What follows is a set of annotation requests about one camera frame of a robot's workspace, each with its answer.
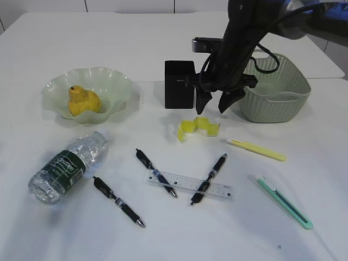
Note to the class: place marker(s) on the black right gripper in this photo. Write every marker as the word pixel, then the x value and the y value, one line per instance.
pixel 224 71

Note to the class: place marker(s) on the yellow waste paper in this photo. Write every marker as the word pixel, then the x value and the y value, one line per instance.
pixel 198 124

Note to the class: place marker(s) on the yellow pear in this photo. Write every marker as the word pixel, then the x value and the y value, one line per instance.
pixel 83 100

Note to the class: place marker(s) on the clear plastic water bottle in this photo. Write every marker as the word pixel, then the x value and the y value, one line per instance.
pixel 67 167

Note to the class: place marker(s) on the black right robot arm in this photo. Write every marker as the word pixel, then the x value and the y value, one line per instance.
pixel 249 22

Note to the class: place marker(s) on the black square pen holder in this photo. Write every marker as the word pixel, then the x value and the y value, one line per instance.
pixel 177 94

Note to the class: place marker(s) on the yellow utility knife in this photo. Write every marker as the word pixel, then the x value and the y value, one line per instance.
pixel 256 149

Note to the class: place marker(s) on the green plastic woven basket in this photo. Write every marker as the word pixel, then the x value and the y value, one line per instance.
pixel 280 93

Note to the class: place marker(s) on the black pen middle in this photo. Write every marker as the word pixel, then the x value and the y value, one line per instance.
pixel 162 180

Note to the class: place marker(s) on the black pen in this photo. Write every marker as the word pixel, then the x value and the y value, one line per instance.
pixel 197 197
pixel 108 193
pixel 162 180

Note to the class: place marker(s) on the clear plastic ruler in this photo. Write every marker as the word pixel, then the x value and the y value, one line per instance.
pixel 190 185

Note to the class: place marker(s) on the black pen right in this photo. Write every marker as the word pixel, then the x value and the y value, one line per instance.
pixel 197 197

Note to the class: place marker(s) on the green ruffled glass plate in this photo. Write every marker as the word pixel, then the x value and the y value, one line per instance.
pixel 112 87

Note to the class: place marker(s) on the teal utility knife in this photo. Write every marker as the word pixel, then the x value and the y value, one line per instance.
pixel 284 203

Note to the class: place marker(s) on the black pen left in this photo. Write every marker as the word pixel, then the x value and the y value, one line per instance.
pixel 108 193

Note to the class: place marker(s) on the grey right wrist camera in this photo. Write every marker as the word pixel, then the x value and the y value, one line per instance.
pixel 206 45

